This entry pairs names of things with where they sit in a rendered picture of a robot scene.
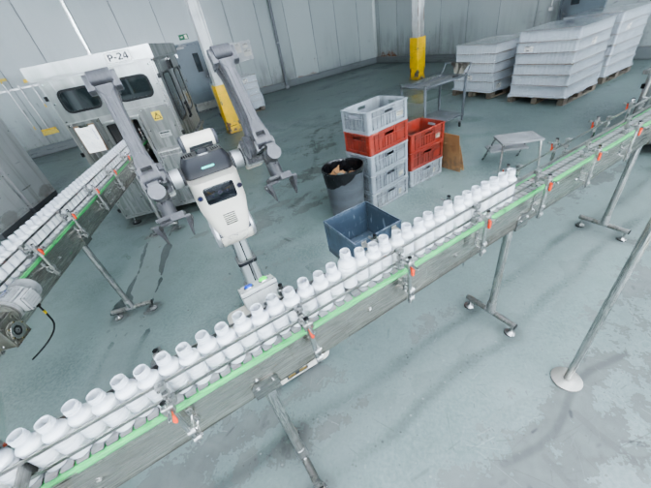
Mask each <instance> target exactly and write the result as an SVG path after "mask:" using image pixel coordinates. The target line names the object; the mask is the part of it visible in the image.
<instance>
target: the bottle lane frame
mask: <svg viewBox="0 0 651 488"><path fill-rule="evenodd" d="M642 126H644V127H649V129H643V130H642V132H641V134H640V136H636V138H635V142H634V144H633V146H632V149H633V150H632V152H630V154H631V153H633V152H634V151H636V150H638V148H640V147H641V146H643V145H644V144H646V143H647V142H648V141H649V139H650V138H651V120H650V121H648V122H647V123H645V124H643V125H642ZM634 133H635V130H633V131H632V132H630V133H628V134H627V135H625V136H623V137H621V138H619V139H618V140H616V141H614V142H613V143H611V144H610V145H609V146H607V147H605V148H603V149H602V151H606V152H608V154H603V155H602V157H601V158H600V160H599V161H596V163H595V166H594V168H593V171H592V174H593V176H592V177H591V178H590V180H591V179H592V178H594V177H596V176H597V175H599V174H600V173H602V172H603V171H605V170H606V169H608V168H610V167H611V166H613V165H615V164H616V163H618V162H619V161H621V160H622V158H623V157H622V156H619V155H618V154H617V153H618V151H619V149H621V151H620V155H624V156H625V154H626V152H625V151H626V149H622V148H621V147H620V146H621V144H622V142H624V144H623V146H622V147H623V148H628V147H629V144H630V142H631V140H632V137H633V135H634ZM630 154H629V155H630ZM594 156H595V155H592V156H590V157H589V158H587V159H585V160H584V161H582V162H581V163H579V164H577V165H576V166H574V167H572V168H570V169H568V170H567V171H565V172H563V173H562V174H560V175H558V176H557V177H554V178H553V180H552V181H556V182H559V185H557V184H553V186H552V189H551V191H550V192H549V191H547V194H546V198H545V201H544V204H545V208H544V209H543V210H545V209H546V208H547V207H549V206H550V205H552V204H554V203H555V202H557V201H558V200H560V199H561V198H563V197H565V196H566V195H568V194H569V193H571V192H573V191H574V190H576V189H577V188H579V187H580V186H582V185H583V182H582V181H579V179H578V176H579V175H580V174H581V172H580V171H581V169H582V167H584V170H583V172H584V173H588V171H589V169H590V167H591V164H592V161H593V159H594ZM544 187H545V185H544V184H543V185H541V186H540V187H539V188H538V187H537V188H538V189H536V190H533V192H531V193H529V194H528V195H526V196H524V197H523V198H520V199H519V200H517V201H515V202H514V203H512V204H510V205H509V206H507V207H505V208H504V209H502V210H500V211H499V212H497V213H495V214H494V215H492V218H493V219H496V220H498V222H497V223H495V222H492V225H491V228H490V229H489V228H487V234H486V238H485V241H486V242H487V245H486V246H485V248H486V247H488V246H489V245H491V244H493V243H494V242H496V241H497V240H499V239H500V238H502V237H503V236H505V235H506V234H508V233H509V232H511V231H513V230H514V229H515V227H516V223H517V220H518V218H519V216H521V215H523V214H524V213H526V212H527V211H529V212H530V215H529V219H528V220H530V219H532V218H533V217H535V216H536V213H537V212H536V211H533V210H532V209H531V207H532V204H533V203H534V202H533V200H534V196H537V198H536V202H537V203H541V200H542V196H543V190H544ZM538 206H539V205H538V204H535V206H534V210H537V211H538V210H539V208H538ZM483 227H484V221H482V222H480V223H479V222H478V224H477V225H475V226H473V227H472V228H470V229H468V230H466V231H465V232H462V233H461V234H460V235H458V236H456V237H455V238H453V239H451V240H450V241H449V242H447V243H444V242H443V243H444V245H442V246H441V247H438V246H437V247H438V248H437V249H436V250H434V251H432V250H431V251H432V252H431V253H429V254H425V256H424V257H423V258H421V259H420V258H418V260H417V261H415V266H416V267H418V268H419V271H416V270H415V276H412V287H413V288H415V292H414V294H416V293H417V292H419V291H420V290H422V289H424V288H425V287H427V286H429V285H430V284H432V283H433V282H435V281H436V280H438V279H439V278H441V277H442V276H444V275H445V274H447V273H448V272H450V271H452V270H453V269H454V268H455V267H457V266H458V265H460V264H461V263H463V262H464V261H466V260H467V259H470V258H471V257H473V256H474V255H476V254H477V253H478V252H479V248H477V247H476V245H474V243H475V240H476V239H477V238H476V237H475V236H476V232H477V231H478V232H479V236H478V238H479V239H480V240H481V238H482V232H483ZM397 270H398V269H397ZM389 274H390V273H389ZM390 275H391V276H390V277H389V278H387V279H384V278H383V279H384V280H383V281H382V282H381V283H380V284H377V283H376V282H375V283H376V284H377V285H376V286H375V287H373V288H371V289H370V288H369V287H368V288H369V290H367V291H366V292H360V293H361V295H359V296H357V297H353V299H352V300H351V301H349V302H346V301H344V302H345V304H344V305H342V306H341V307H337V306H336V308H337V309H336V310H334V311H332V312H329V311H327V312H328V314H327V315H326V316H324V317H322V318H321V317H320V316H319V318H320V319H319V320H317V321H315V322H313V324H314V327H313V329H314V330H315V332H316V335H315V340H316V341H317V344H318V346H319V347H321V348H322V353H325V352H327V351H329V350H330V349H332V348H333V347H335V346H336V345H338V344H339V343H341V342H342V341H344V340H345V339H347V338H349V337H350V336H352V335H353V334H355V333H356V332H358V331H359V330H361V329H362V328H363V327H364V326H366V325H368V324H369V323H371V322H372V321H374V320H376V319H377V318H379V317H380V316H382V315H383V314H385V313H386V312H388V311H390V310H391V309H393V308H394V307H396V306H397V305H399V304H400V303H402V302H403V301H405V300H406V299H407V296H408V293H407V292H405V290H403V285H404V284H405V282H404V283H403V277H404V276H406V275H407V281H406V283H407V284H408V269H407V268H404V269H402V270H398V272H397V273H395V274H394V275H392V274H390ZM282 340H283V342H281V343H279V344H278V345H276V346H275V345H274V344H272V346H273V347H272V348H271V349H269V350H268V351H264V350H263V353H262V354H260V355H259V356H257V357H254V356H253V355H252V358H253V359H252V360H251V361H249V362H247V363H246V364H244V363H243V362H241V364H242V366H241V367H239V368H237V369H236V370H233V369H232V368H231V372H230V373H229V374H227V375H226V376H224V377H222V376H221V375H220V380H218V381H216V382H214V383H213V384H211V383H210V382H208V387H206V388H204V389H203V390H201V391H199V390H198V389H197V393H196V394H194V395H193V396H191V397H189V398H187V397H186V396H185V395H184V401H183V402H181V403H179V404H178V405H176V412H177V413H178V414H179V415H180V416H181V417H182V418H183V419H184V421H185V422H186V423H187V424H188V425H189V426H190V427H191V426H192V422H191V415H188V414H187V413H186V412H185V411H186V410H188V409H189V408H191V409H192V410H193V411H194V413H193V415H195V414H196V415H197V416H198V417H199V418H200V419H199V425H200V429H201V432H204V431H205V430H207V429H208V428H210V427H211V426H213V425H214V424H216V423H217V422H219V421H220V420H222V419H224V418H225V417H227V416H228V415H230V414H231V413H233V412H235V411H236V410H238V409H239V408H241V407H242V406H244V405H246V404H247V403H249V402H250V401H252V400H253V399H255V398H256V396H255V395H254V393H253V391H252V387H253V385H254V384H255V383H258V382H259V381H260V380H262V379H264V378H265V377H267V376H268V375H270V374H271V373H272V374H277V376H278V378H279V380H280V381H282V380H284V379H285V378H287V377H288V376H290V375H291V374H293V373H294V372H296V371H297V370H299V369H300V368H302V367H303V366H305V365H307V364H308V363H310V362H311V361H313V360H314V359H316V358H315V354H314V352H313V348H312V345H311V342H310V338H309V335H308V332H305V331H304V329H303V327H301V330H300V331H298V332H297V333H296V334H293V332H292V336H291V337H289V338H288V339H286V340H285V339H284V338H283V337H282ZM191 439H192V438H191V437H189V436H188V434H187V432H186V431H185V430H184V429H183V428H182V427H181V426H180V425H179V424H178V423H172V424H168V418H167V417H164V416H163V415H162V414H161V413H159V416H157V417H155V418H154V419H152V420H150V421H148V419H147V418H146V423H145V424H144V425H142V426H140V427H139V428H138V429H135V427H134V426H133V431H132V432H131V433H130V434H128V435H126V436H125V437H123V438H121V437H120V434H119V439H118V441H116V442H114V443H112V444H111V445H109V446H107V445H106V444H105V447H104V449H102V450H101V451H99V452H97V453H96V454H94V455H92V454H91V451H90V455H89V458H88V459H86V460H84V461H83V462H81V463H79V464H77V461H75V465H74V466H73V467H72V468H71V469H69V470H68V471H66V472H64V473H61V472H60V471H59V474H58V476H57V477H55V478H54V479H53V480H51V481H50V482H48V483H45V479H44V481H43V484H42V486H41V487H40V488H117V487H119V486H121V485H122V484H124V483H125V482H127V481H128V480H130V479H131V478H133V477H134V476H136V475H137V474H139V473H141V472H143V471H144V470H146V469H147V468H149V467H150V466H152V465H153V464H155V463H156V462H158V461H159V460H161V459H163V458H164V457H166V456H167V455H169V454H170V453H172V452H173V451H175V450H176V449H177V448H179V447H180V446H182V445H183V444H185V443H186V442H188V441H190V440H191Z"/></svg>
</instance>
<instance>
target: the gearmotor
mask: <svg viewBox="0 0 651 488"><path fill-rule="evenodd" d="M42 290H43V288H42V286H41V285H40V284H39V283H38V282H36V281H34V280H31V279H17V280H15V281H13V282H12V283H11V285H10V286H9V287H8V288H7V289H6V290H4V291H3V292H2V293H1V295H0V355H4V354H5V353H6V350H8V349H12V348H15V347H17V348H18V347H19V346H20V345H21V343H22V342H23V340H24V339H25V338H26V336H27V335H28V333H29V332H30V331H31V328H30V327H29V326H28V325H27V324H26V323H25V322H23V320H21V319H22V317H23V316H24V314H25V313H26V312H27V311H30V310H34V309H35V307H39V308H40V309H41V310H42V311H43V312H44V313H45V314H46V315H47V316H48V317H49V318H50V319H51V321H52V323H53V330H52V333H51V335H50V337H49V339H48V340H47V342H46V343H45V345H44V346H43V347H42V348H41V349H40V350H39V352H38V353H37V354H36V355H35V356H34V357H33V358H32V360H34V359H35V358H36V357H37V355H38V354H39V353H40V352H41V351H42V350H43V349H44V348H45V346H46V345H47V343H48V342H49V341H50V339H51V337H52V335H53V333H54V330H55V322H54V320H53V318H52V317H51V316H50V315H49V314H48V313H47V311H46V310H44V309H43V308H42V307H41V305H42V304H41V303H39V302H40V301H41V299H42V298H41V297H40V294H41V293H42Z"/></svg>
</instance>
